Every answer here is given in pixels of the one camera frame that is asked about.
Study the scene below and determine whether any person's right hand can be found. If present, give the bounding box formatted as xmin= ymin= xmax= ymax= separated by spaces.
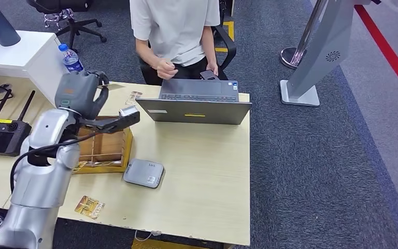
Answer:
xmin=155 ymin=58 xmax=179 ymax=81

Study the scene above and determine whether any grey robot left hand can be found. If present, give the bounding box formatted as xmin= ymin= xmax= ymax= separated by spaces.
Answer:
xmin=54 ymin=70 xmax=110 ymax=120

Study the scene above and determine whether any person's left hand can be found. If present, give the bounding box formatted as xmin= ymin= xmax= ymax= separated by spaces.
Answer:
xmin=206 ymin=62 xmax=220 ymax=78

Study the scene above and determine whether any dark smartphone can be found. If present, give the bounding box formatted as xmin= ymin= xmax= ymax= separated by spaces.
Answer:
xmin=199 ymin=70 xmax=221 ymax=82

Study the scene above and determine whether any person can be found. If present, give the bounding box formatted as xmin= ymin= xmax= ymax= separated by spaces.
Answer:
xmin=129 ymin=0 xmax=222 ymax=87

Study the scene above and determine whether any gold patterned key card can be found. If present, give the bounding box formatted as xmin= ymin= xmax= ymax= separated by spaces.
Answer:
xmin=74 ymin=160 xmax=94 ymax=172
xmin=74 ymin=195 xmax=106 ymax=220

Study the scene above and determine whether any grey card reader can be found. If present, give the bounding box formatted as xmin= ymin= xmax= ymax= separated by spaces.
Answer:
xmin=123 ymin=158 xmax=166 ymax=189

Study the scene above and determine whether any black chair with armrest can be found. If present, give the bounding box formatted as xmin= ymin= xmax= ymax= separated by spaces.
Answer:
xmin=211 ymin=0 xmax=238 ymax=81

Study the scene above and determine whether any water bottle blue label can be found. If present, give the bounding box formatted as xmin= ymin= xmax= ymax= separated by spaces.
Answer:
xmin=58 ymin=43 xmax=85 ymax=74

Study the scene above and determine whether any grey laptop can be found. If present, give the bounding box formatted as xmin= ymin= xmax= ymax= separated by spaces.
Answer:
xmin=135 ymin=78 xmax=252 ymax=126

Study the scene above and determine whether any wooden divided box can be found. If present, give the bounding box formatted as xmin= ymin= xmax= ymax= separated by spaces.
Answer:
xmin=72 ymin=116 xmax=134 ymax=175

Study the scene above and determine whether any black office chair chrome base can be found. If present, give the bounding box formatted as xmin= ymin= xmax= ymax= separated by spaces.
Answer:
xmin=26 ymin=0 xmax=108 ymax=53

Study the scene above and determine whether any white cabinet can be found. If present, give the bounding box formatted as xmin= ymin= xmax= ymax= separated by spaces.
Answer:
xmin=0 ymin=27 xmax=70 ymax=106

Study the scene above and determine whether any black remote controller with antennas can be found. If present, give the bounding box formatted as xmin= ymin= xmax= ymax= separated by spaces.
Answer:
xmin=0 ymin=88 xmax=36 ymax=158

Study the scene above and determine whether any grey slanted kiosk stand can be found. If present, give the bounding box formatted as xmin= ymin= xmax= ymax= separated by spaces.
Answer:
xmin=279 ymin=0 xmax=372 ymax=107

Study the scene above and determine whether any yellow board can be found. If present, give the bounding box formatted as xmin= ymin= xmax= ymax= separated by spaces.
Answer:
xmin=131 ymin=238 xmax=235 ymax=249

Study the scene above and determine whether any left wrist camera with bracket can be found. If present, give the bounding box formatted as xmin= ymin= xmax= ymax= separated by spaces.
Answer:
xmin=79 ymin=105 xmax=140 ymax=135

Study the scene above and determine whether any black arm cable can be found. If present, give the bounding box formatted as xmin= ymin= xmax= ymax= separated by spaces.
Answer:
xmin=9 ymin=131 xmax=101 ymax=194

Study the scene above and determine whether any chrome stanchion post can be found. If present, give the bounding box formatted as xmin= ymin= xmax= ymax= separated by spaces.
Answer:
xmin=280 ymin=0 xmax=328 ymax=71

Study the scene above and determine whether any white cable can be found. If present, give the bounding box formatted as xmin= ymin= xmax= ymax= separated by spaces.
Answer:
xmin=133 ymin=229 xmax=154 ymax=243

